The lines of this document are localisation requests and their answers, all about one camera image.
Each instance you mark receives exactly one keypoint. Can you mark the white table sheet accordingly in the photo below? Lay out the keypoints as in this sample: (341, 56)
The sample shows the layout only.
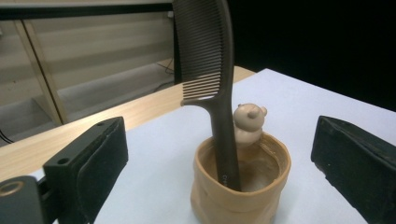
(311, 93)

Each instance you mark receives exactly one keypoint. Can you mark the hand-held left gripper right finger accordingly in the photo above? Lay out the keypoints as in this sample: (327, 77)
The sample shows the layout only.
(358, 168)

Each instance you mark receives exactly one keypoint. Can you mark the dark brown comb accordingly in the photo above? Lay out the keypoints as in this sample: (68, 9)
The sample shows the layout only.
(202, 46)

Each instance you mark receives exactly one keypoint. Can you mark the black horizontal bar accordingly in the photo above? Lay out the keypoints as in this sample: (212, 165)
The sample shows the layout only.
(77, 11)

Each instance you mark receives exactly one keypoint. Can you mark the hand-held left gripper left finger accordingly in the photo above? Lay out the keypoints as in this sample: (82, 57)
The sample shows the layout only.
(93, 165)

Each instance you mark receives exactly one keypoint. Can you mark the tan cup with bear figure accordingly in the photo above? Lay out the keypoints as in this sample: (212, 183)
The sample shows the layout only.
(236, 202)

